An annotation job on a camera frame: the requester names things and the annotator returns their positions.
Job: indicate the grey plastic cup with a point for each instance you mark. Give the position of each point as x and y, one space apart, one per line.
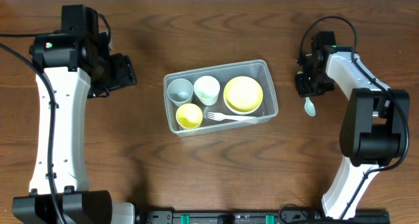
180 92

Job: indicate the pale pink plastic fork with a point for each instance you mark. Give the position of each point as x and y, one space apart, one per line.
221 117

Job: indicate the yellow plastic bowl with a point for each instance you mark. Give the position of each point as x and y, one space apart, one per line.
243 95

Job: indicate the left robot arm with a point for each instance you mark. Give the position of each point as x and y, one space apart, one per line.
72 66

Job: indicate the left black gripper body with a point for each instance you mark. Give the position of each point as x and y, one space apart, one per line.
119 74

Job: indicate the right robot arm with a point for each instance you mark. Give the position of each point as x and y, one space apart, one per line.
373 131

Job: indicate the white plastic cup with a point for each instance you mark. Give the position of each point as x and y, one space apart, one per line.
207 90

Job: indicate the mint green plastic spoon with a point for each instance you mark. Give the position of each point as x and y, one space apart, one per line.
308 105

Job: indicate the grey plastic bowl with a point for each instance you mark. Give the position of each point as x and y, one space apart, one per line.
229 110

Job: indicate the clear plastic container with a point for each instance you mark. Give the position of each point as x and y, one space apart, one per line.
256 69

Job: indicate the yellow plastic cup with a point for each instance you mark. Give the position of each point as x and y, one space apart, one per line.
189 116

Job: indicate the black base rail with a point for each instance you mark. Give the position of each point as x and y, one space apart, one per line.
284 216

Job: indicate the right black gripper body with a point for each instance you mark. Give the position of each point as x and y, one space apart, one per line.
312 82

